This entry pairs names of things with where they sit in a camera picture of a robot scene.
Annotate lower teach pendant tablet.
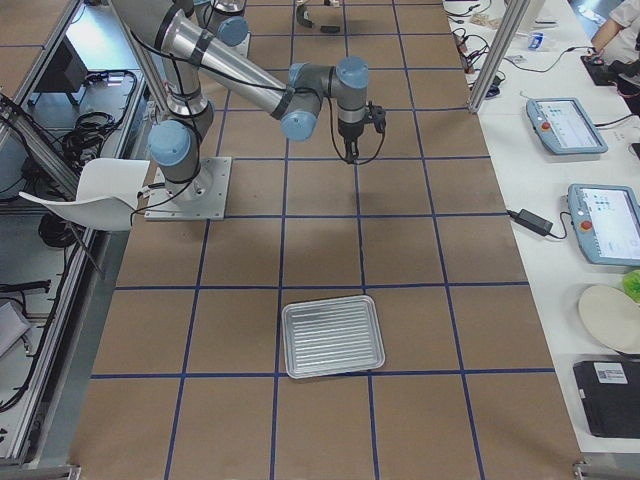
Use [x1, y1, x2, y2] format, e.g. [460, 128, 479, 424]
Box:
[567, 183, 639, 267]

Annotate ribbed aluminium tray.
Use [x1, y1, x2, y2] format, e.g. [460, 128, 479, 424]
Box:
[282, 295, 386, 379]

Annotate upper teach pendant tablet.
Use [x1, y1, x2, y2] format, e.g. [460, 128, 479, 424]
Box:
[526, 98, 608, 155]

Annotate black power adapter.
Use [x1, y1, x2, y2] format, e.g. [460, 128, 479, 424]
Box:
[507, 209, 553, 237]

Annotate teach pendant tablet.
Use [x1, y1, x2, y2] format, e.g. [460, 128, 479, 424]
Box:
[526, 98, 608, 155]
[567, 183, 639, 267]

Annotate dark grey brake pad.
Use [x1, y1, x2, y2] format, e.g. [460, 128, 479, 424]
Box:
[320, 25, 341, 34]

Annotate white plastic chair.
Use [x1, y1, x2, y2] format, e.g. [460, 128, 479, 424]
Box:
[19, 158, 150, 231]

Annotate aluminium frame post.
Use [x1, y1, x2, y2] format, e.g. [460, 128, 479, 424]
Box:
[468, 0, 530, 114]

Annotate beige round plate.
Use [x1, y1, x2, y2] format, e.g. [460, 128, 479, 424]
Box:
[578, 285, 639, 355]

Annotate black laptop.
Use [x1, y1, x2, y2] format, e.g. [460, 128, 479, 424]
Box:
[573, 361, 639, 439]

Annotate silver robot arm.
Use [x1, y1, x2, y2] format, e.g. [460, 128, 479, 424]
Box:
[112, 1, 386, 165]

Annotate olive green brake shoe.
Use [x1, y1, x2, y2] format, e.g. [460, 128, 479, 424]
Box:
[295, 4, 314, 28]

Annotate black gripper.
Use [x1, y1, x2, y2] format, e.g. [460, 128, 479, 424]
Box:
[338, 101, 386, 162]

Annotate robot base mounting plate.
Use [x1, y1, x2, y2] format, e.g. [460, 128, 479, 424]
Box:
[144, 157, 233, 221]

